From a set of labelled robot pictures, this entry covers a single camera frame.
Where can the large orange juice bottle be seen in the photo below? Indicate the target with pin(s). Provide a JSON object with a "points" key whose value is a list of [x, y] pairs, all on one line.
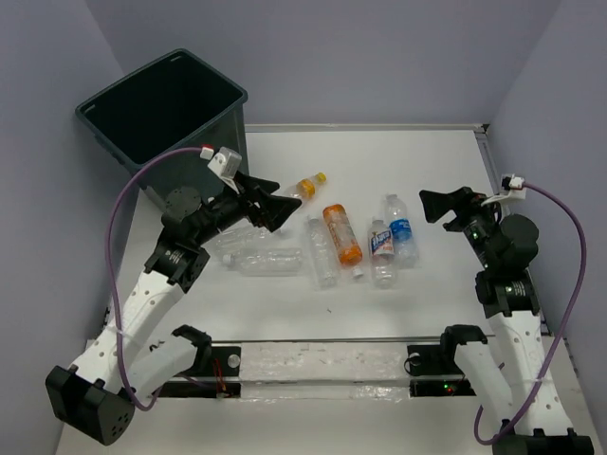
{"points": [[342, 234]]}

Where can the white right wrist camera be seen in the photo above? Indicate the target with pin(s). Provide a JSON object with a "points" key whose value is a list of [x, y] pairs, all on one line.
{"points": [[511, 188]]}

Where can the red blue label clear bottle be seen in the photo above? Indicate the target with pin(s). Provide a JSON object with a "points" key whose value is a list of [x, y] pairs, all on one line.
{"points": [[382, 255]]}

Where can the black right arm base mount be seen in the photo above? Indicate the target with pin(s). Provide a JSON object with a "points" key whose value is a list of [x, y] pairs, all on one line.
{"points": [[433, 375]]}

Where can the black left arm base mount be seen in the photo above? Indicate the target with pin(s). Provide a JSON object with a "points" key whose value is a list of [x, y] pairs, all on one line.
{"points": [[217, 378]]}

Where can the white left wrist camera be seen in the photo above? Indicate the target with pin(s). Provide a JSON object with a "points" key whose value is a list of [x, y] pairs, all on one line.
{"points": [[225, 163]]}

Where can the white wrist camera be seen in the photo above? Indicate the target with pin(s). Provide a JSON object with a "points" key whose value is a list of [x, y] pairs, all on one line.
{"points": [[511, 188], [225, 163]]}

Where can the blue label water bottle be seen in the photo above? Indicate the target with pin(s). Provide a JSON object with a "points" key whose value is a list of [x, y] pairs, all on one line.
{"points": [[397, 219]]}

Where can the clear crushed bottle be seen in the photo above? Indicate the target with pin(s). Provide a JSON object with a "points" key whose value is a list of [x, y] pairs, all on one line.
{"points": [[240, 237]]}

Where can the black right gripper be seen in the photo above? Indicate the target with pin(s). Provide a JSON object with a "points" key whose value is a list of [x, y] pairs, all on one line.
{"points": [[463, 201]]}

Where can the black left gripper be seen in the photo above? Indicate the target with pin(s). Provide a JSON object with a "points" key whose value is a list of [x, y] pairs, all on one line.
{"points": [[272, 211]]}

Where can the small yellow cap orange bottle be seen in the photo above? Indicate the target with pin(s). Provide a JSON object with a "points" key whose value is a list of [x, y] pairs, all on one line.
{"points": [[307, 188]]}

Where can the dark green plastic bin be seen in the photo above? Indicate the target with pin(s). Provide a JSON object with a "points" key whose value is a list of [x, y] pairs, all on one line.
{"points": [[173, 102]]}

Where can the clear bottle white cap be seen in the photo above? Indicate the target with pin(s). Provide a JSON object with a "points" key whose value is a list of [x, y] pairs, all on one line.
{"points": [[265, 262]]}

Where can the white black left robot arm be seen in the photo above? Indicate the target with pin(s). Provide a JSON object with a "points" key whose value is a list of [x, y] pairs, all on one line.
{"points": [[119, 373]]}

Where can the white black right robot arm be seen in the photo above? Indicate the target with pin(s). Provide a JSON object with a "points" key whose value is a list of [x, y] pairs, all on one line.
{"points": [[520, 409]]}

